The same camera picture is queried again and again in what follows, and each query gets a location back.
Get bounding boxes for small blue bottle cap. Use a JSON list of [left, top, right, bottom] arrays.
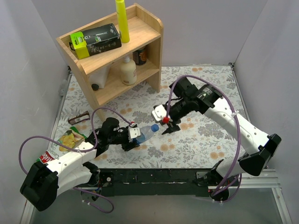
[[151, 124, 159, 132]]

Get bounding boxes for blue label water bottle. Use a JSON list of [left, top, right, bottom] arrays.
[[136, 126, 156, 144]]

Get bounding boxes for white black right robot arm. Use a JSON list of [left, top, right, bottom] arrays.
[[152, 76, 281, 186]]

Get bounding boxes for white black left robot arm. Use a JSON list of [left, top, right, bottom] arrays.
[[20, 117, 141, 211]]

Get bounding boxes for cream lotion pump bottle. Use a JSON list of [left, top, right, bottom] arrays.
[[120, 56, 137, 85]]

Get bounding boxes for yellow tall bottle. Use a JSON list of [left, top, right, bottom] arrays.
[[115, 0, 130, 43]]

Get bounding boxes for floral patterned table mat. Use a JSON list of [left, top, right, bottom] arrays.
[[50, 65, 267, 169]]

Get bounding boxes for brown chocolate bar wrapper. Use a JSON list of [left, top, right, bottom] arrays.
[[68, 111, 90, 125]]

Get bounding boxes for chips snack bag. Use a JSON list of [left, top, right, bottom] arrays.
[[36, 126, 86, 163]]

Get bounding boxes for white jug black cap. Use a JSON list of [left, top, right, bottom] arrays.
[[89, 65, 110, 91]]

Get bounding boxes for wooden shelf unit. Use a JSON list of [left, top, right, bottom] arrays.
[[57, 3, 164, 110]]

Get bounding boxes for dark jar on shelf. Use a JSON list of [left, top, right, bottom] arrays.
[[133, 46, 147, 66]]

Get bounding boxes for black green product box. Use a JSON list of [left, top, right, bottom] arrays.
[[69, 23, 122, 59]]

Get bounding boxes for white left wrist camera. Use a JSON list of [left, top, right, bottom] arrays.
[[128, 122, 141, 142]]

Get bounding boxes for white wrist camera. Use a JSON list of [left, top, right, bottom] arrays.
[[128, 122, 141, 142], [151, 105, 172, 124]]

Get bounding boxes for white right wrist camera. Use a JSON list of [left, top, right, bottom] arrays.
[[151, 105, 172, 124]]

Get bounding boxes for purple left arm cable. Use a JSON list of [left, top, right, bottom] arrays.
[[18, 107, 136, 213]]

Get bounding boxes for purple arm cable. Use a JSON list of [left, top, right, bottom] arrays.
[[18, 107, 136, 213], [163, 75, 242, 203]]

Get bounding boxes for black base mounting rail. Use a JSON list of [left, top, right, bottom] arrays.
[[79, 168, 239, 203]]

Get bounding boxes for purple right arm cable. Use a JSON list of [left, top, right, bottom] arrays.
[[163, 75, 242, 203]]

